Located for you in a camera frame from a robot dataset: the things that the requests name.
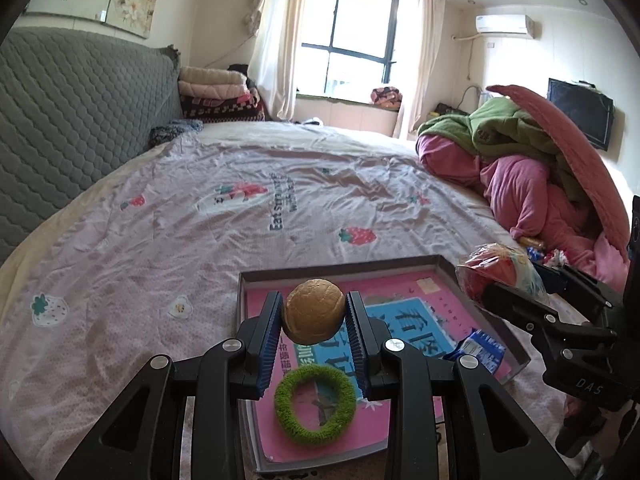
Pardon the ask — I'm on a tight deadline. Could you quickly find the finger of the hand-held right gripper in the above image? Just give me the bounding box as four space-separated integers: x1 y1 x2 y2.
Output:
530 260 626 311
482 282 618 346

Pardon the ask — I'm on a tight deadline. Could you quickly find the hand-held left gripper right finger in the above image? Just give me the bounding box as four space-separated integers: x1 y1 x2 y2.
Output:
346 290 576 480

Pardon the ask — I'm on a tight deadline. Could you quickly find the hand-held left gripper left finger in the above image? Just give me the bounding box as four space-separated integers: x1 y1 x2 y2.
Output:
57 290 285 480

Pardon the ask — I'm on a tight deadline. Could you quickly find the round tan bun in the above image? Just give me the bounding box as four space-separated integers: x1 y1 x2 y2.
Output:
284 278 347 346

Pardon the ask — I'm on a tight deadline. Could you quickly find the green fuzzy ring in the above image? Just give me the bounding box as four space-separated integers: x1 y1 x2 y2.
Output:
274 365 357 448

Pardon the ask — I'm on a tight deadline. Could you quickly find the blue and red snack bag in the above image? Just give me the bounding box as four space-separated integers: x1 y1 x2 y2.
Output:
456 242 548 311

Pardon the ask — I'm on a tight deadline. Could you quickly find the blue biscuit packet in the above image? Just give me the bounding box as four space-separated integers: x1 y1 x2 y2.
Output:
442 328 506 373

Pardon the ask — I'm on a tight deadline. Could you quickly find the shallow grey cardboard box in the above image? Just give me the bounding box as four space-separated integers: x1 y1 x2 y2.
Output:
235 255 531 476

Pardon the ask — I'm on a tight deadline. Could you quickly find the pink quilt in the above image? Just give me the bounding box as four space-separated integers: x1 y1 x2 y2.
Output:
416 132 631 291

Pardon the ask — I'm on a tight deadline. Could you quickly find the pink quilted cover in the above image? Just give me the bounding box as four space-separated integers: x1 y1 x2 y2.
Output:
486 84 632 261

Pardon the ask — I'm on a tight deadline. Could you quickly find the strawberry print bedsheet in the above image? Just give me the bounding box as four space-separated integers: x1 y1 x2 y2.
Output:
0 122 551 480

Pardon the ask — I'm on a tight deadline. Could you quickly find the green blanket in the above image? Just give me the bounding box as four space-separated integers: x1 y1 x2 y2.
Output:
417 97 591 201

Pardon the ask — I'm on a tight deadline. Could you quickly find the black television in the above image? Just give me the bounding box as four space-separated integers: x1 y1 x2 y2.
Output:
546 78 615 152

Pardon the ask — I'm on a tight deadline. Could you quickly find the blue patterned cloth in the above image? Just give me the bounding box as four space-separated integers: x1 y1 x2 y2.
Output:
150 120 203 148

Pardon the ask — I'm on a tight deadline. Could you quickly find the dark checkered folded blanket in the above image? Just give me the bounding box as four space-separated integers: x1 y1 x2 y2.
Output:
180 92 266 122

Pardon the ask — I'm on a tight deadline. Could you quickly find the patterned cloth bundle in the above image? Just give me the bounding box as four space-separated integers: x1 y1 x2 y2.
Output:
371 86 402 108

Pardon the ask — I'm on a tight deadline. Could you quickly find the pink folded blanket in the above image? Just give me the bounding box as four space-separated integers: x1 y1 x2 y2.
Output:
179 82 253 99

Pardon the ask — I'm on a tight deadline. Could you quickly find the white air conditioner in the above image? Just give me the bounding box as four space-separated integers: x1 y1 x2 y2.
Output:
475 14 536 40

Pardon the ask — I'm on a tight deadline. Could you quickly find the cream curtain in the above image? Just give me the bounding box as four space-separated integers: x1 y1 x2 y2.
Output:
400 0 448 138
247 0 313 123

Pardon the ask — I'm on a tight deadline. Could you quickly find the cream folded blanket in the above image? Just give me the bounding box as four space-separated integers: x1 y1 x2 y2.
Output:
178 66 248 86

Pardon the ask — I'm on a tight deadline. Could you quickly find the dark framed window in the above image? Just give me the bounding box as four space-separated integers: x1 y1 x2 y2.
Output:
300 0 405 98

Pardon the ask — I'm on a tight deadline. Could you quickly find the grey quilted headboard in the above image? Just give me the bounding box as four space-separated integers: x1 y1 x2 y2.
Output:
0 27 183 266

